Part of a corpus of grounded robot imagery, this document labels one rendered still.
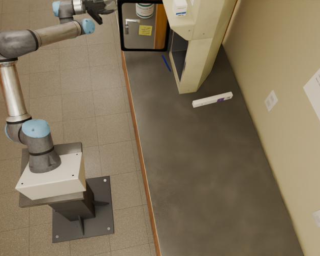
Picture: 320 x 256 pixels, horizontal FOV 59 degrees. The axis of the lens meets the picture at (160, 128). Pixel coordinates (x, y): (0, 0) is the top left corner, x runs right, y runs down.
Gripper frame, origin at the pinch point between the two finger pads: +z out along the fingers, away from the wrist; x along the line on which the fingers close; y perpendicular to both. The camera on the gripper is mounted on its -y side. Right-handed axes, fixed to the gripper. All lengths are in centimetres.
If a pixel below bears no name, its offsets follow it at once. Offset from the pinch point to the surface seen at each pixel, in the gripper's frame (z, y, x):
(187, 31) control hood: 27, 16, -39
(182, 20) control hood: 24.9, 20.0, -35.9
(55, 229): -71, -129, -90
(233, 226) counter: 39, -37, -122
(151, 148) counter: 6, -37, -72
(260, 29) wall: 73, 2, -29
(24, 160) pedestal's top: -63, -37, -68
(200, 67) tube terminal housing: 39, -12, -39
